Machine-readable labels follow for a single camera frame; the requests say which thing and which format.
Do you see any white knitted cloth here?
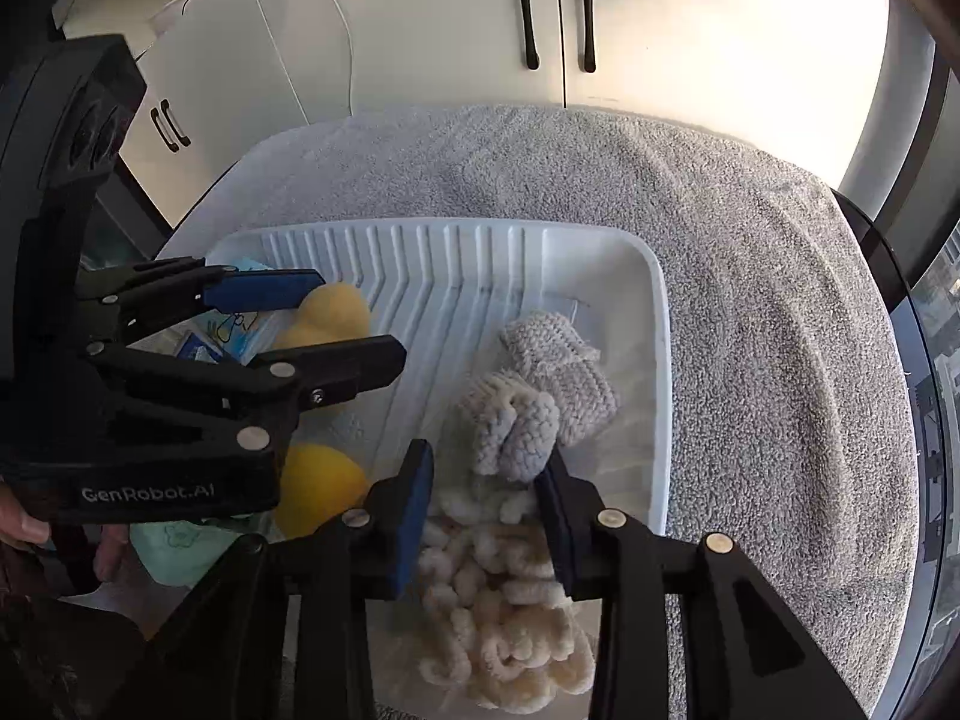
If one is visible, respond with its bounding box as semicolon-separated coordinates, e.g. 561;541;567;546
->
499;313;620;447
450;371;560;482

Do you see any green floral cloth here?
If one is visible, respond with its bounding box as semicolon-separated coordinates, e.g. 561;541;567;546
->
129;517;256;593

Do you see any white cabinet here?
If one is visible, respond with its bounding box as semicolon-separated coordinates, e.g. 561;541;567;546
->
64;0;316;230
247;0;912;188

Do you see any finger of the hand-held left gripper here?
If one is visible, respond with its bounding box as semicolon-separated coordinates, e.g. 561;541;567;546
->
75;259;327;316
86;334;407;455

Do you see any person's left hand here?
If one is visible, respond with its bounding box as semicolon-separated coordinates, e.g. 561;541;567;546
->
0;487;132;586

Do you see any white ribbed tray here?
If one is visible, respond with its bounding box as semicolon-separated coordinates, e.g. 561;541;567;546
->
161;217;672;698

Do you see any cream chenille cloth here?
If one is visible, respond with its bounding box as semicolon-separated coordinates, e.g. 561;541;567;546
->
409;487;597;713

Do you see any dark brown clothing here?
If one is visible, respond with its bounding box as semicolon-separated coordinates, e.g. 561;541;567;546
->
0;540;151;720

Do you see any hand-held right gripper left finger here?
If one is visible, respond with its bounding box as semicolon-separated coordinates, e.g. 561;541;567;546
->
142;439;436;720

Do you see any white cable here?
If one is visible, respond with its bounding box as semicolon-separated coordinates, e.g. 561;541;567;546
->
307;0;355;121

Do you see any yellow sponge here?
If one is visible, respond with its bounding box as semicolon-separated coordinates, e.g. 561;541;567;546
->
274;281;374;350
274;441;370;539

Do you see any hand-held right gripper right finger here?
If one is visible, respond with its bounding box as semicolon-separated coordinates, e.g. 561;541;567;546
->
534;450;871;720

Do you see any grey fleece blanket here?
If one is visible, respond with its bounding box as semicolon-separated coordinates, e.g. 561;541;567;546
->
161;105;920;720

